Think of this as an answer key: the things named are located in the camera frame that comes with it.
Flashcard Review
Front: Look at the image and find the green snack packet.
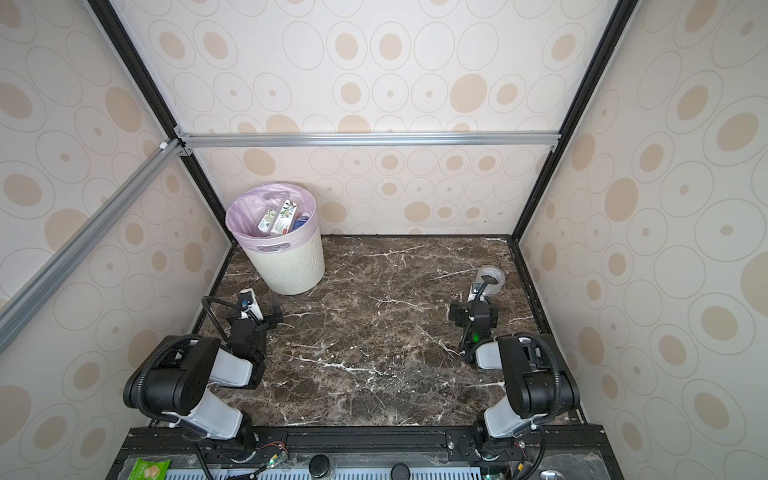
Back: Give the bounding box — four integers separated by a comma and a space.
128, 458, 171, 480

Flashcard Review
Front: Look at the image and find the white bin with purple bag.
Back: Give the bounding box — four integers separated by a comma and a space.
226, 183, 325, 295

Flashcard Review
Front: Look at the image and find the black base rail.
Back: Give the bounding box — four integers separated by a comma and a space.
107, 425, 623, 479

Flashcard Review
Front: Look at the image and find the clear tape roll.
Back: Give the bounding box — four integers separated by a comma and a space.
475, 266, 506, 296

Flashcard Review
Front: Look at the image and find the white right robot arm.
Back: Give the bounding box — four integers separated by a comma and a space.
448, 273, 581, 447

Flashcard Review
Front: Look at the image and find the left aluminium frame bar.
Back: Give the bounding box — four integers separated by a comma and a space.
1, 139, 182, 350

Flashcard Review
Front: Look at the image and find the horizontal aluminium frame bar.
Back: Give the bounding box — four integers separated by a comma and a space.
180, 131, 560, 148

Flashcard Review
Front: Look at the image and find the clear bottle blue label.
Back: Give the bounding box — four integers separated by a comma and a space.
292, 212, 312, 231

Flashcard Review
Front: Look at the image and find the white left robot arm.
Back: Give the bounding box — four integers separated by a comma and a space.
123, 289, 283, 452

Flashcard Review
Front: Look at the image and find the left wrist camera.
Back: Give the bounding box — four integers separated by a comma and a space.
238, 288, 264, 323

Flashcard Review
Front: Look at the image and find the white bottle green leaf label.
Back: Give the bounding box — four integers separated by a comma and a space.
270, 198, 298, 235

